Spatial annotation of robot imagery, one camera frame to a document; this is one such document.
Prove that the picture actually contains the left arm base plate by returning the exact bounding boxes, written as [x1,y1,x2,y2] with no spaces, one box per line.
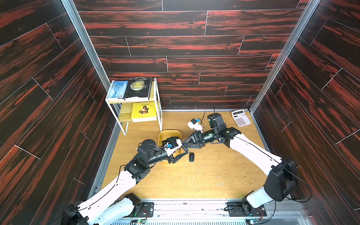
[126,202,154,218]

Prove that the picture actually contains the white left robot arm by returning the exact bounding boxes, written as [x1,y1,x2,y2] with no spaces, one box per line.
[61,136,188,225]

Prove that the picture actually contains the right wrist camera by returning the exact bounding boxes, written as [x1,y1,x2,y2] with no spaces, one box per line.
[187,119,203,133]

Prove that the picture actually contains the yellow book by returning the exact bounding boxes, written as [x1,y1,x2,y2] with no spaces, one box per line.
[119,101,158,122]

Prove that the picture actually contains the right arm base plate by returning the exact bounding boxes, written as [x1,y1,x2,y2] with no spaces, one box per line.
[224,201,267,217]

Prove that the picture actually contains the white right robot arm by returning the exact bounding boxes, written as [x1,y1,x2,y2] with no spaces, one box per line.
[182,113,298,215]

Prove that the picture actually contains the black book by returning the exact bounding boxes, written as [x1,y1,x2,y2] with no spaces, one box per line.
[124,77,152,101]

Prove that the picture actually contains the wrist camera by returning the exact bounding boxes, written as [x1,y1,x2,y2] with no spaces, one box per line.
[187,119,203,133]
[162,136,182,157]

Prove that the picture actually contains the white wire shelf rack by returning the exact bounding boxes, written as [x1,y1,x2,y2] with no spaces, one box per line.
[105,78,163,135]

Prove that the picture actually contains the aluminium corner post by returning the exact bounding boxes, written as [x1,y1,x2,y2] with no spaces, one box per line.
[249,0,322,114]
[61,0,111,91]

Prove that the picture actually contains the white calculator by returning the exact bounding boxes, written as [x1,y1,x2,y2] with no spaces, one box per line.
[231,110,251,127]

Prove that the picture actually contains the aluminium left corner post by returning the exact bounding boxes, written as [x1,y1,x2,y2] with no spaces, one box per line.
[61,0,111,91]

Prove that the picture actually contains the black car key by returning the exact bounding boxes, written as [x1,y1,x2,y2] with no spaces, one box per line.
[189,152,195,162]

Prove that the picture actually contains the blue book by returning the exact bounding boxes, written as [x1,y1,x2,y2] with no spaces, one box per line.
[107,81,128,100]

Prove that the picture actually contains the yellow storage box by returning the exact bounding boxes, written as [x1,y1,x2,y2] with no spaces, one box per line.
[158,130,184,156]

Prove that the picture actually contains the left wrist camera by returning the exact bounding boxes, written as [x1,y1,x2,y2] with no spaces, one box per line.
[162,136,182,157]

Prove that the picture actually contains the aluminium right corner post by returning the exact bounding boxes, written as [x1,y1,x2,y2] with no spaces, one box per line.
[249,0,322,114]

